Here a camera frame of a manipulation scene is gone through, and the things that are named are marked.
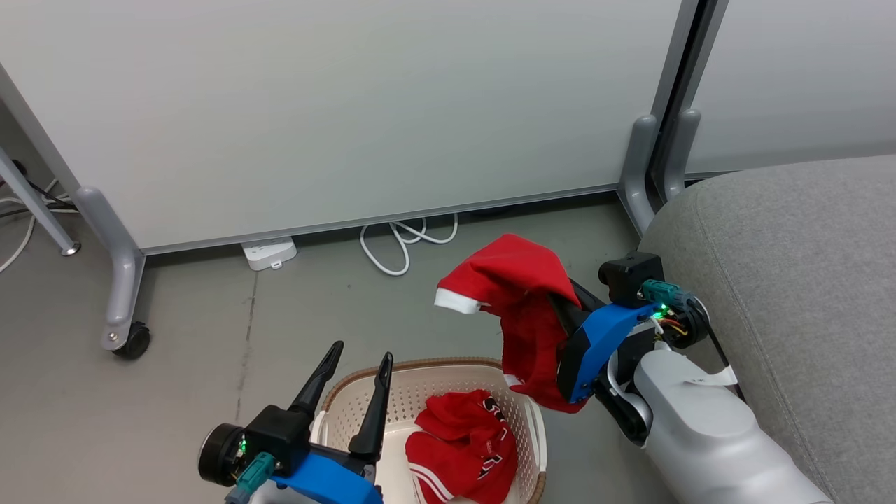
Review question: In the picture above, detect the grey metal table leg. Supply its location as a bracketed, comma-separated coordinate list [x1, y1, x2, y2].
[0, 146, 82, 258]

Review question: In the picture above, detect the teal cable connector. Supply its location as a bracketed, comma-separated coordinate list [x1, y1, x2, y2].
[224, 452, 276, 504]
[640, 279, 694, 310]

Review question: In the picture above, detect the black caster wheel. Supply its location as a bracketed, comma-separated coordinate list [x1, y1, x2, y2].
[112, 321, 152, 361]

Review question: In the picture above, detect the red garment with white trim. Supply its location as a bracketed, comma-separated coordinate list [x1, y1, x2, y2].
[434, 234, 596, 414]

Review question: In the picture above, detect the looped white power cable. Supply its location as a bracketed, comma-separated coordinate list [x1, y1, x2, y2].
[359, 213, 460, 277]

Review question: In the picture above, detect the narrow white partition panel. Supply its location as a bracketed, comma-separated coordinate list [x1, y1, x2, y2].
[651, 0, 896, 205]

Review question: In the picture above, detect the large white partition panel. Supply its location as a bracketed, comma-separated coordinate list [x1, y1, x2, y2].
[0, 0, 701, 361]

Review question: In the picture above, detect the red jersey with white stripes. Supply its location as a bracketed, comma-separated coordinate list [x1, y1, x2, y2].
[405, 390, 520, 504]

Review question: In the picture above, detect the long white floor cable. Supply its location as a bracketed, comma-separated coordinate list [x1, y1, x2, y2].
[0, 195, 76, 275]

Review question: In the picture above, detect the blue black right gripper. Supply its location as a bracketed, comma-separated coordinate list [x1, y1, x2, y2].
[548, 279, 663, 405]

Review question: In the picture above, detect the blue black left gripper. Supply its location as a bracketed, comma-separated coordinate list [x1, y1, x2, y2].
[272, 341, 394, 504]

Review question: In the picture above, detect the cream perforated laundry basket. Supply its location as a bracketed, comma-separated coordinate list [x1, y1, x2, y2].
[309, 358, 548, 504]

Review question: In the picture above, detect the white power strip with cables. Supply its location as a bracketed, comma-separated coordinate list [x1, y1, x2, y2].
[0, 160, 79, 219]

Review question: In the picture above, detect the thin black robot arm cable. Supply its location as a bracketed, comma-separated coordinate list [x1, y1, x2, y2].
[689, 297, 746, 403]

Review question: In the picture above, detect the small white power strip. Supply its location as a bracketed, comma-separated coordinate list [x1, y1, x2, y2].
[240, 236, 298, 272]

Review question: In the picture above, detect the grey fabric sofa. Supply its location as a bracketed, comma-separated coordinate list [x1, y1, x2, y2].
[638, 155, 896, 504]

